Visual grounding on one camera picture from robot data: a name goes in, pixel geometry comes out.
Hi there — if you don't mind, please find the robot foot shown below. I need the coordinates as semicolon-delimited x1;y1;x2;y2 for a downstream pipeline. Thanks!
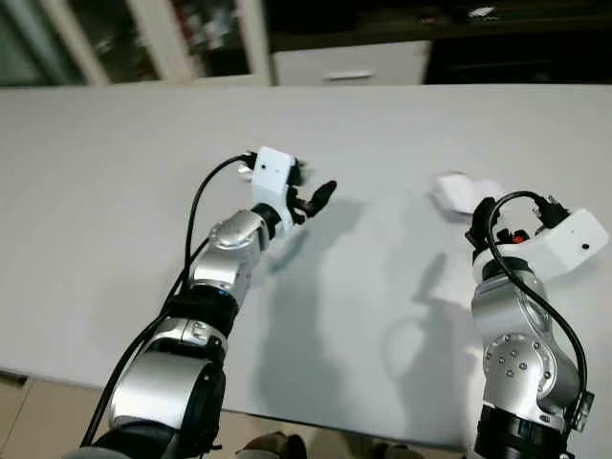
237;431;309;459
368;442;426;459

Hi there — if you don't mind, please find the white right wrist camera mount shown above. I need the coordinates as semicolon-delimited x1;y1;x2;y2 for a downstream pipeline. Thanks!
516;208;611;281

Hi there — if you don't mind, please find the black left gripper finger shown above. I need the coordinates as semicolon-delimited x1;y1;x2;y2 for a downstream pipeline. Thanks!
304;180;339;215

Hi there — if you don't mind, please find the white drawer unit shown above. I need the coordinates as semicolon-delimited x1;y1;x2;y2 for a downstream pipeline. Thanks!
272;40;431;88

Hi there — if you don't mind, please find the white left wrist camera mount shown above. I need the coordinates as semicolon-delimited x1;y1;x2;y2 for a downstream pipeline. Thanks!
250;145;300;230

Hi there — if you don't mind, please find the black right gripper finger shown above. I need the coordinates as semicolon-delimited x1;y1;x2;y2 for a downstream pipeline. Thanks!
465;195;499;253

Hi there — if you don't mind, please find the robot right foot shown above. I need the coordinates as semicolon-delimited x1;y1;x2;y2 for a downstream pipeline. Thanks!
368;442;426;459

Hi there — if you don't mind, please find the dark cabinet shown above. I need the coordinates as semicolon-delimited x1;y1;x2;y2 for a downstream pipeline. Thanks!
426;0;612;87

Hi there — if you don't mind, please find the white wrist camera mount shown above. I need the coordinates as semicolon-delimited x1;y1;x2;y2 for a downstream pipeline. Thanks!
250;145;300;230
516;208;611;281

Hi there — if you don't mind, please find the silver drawer handle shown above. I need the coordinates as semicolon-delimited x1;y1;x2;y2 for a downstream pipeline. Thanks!
323;69;376;81

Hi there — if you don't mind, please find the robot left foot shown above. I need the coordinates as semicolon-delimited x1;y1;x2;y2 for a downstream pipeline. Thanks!
237;431;309;459

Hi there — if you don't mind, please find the white glass door cabinet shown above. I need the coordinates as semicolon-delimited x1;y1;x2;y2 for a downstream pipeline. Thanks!
0;0;273;89

